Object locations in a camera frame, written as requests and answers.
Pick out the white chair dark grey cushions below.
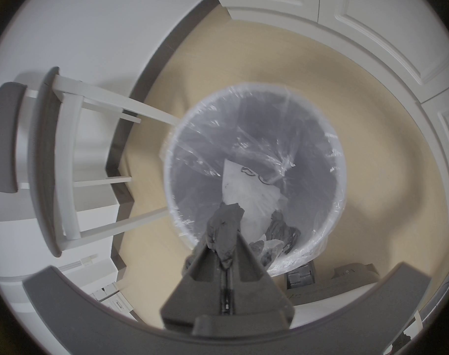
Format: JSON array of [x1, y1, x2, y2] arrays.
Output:
[[0, 67, 188, 258]]

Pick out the black plastic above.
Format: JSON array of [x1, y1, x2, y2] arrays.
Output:
[[206, 203, 302, 269]]

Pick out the clear plastic bag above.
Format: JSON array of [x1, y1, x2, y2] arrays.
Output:
[[160, 83, 348, 277]]

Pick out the white bedside table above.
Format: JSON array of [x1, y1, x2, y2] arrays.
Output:
[[91, 283, 137, 320]]

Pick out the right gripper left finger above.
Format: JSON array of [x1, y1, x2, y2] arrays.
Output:
[[160, 235, 227, 335]]

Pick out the white wardrobe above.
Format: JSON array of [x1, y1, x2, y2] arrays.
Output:
[[204, 0, 449, 236]]

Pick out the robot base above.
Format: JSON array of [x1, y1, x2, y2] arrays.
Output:
[[283, 261, 382, 302]]

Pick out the white printed paper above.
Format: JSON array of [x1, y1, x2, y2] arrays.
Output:
[[221, 159, 289, 247]]

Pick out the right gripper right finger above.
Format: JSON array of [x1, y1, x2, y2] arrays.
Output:
[[228, 231, 295, 326]]

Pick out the white trash bin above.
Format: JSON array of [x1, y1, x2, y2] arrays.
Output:
[[163, 84, 347, 276]]

